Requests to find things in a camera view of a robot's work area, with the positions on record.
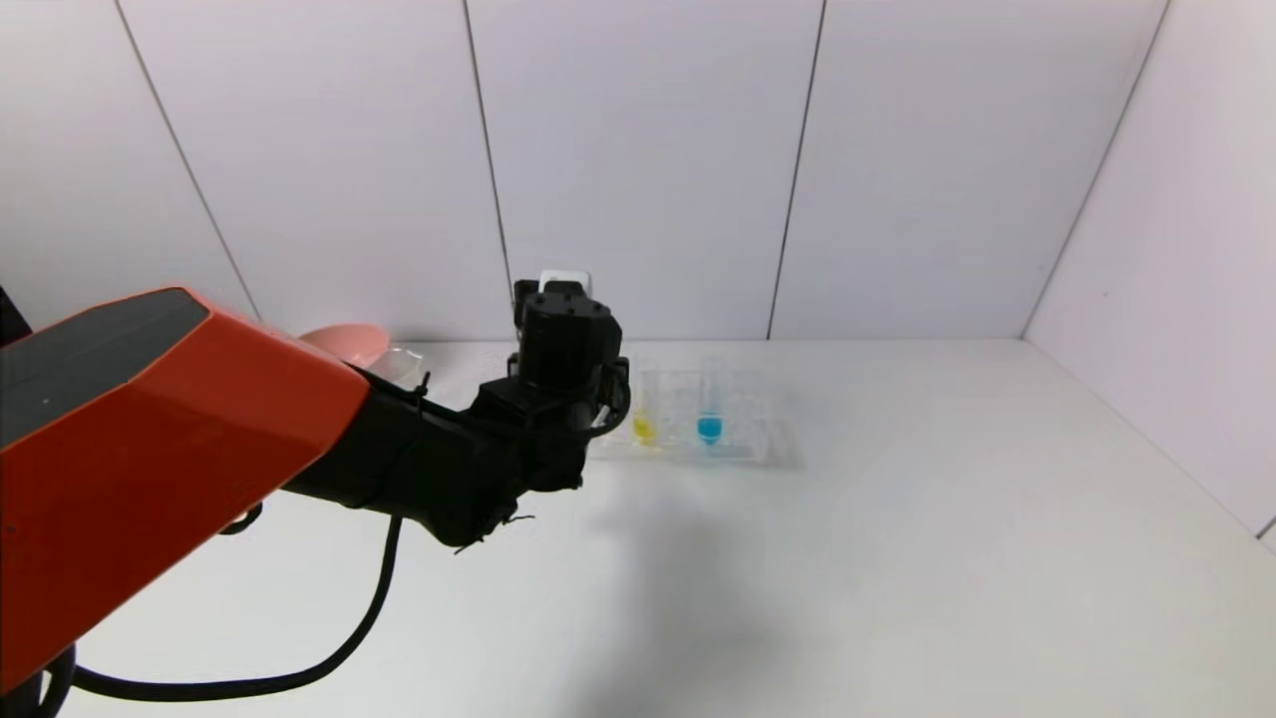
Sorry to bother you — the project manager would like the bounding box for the test tube with blue pigment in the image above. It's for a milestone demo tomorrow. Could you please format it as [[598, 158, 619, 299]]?
[[697, 356, 728, 447]]

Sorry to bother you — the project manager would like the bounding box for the clear acrylic test tube rack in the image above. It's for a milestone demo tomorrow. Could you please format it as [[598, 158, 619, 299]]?
[[586, 363, 775, 467]]

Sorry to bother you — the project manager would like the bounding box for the test tube with yellow pigment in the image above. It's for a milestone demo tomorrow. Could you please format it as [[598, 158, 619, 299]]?
[[633, 363, 660, 448]]

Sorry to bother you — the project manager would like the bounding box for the pink plastic bowl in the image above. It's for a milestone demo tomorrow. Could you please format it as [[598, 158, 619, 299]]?
[[298, 322, 391, 369]]

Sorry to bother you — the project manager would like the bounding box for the white wrist camera black mount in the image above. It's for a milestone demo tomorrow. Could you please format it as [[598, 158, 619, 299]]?
[[512, 266, 594, 330]]

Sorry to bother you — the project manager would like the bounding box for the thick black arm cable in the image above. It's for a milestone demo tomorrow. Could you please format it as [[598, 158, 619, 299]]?
[[0, 517, 406, 705]]

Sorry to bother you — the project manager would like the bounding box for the clear glass beaker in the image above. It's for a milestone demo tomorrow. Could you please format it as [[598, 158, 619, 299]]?
[[373, 346, 427, 392]]

